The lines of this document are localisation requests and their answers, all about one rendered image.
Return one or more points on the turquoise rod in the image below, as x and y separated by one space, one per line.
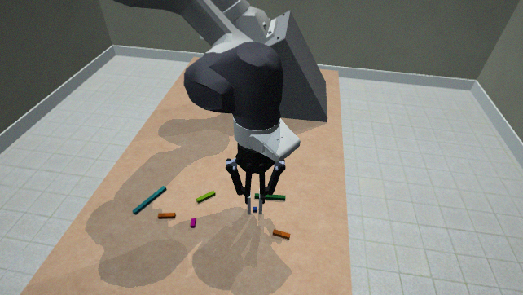
149 200

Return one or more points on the orange rod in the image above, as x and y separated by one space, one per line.
281 234
166 215

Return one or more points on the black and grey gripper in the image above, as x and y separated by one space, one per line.
253 162

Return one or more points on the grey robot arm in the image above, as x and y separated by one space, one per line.
243 79

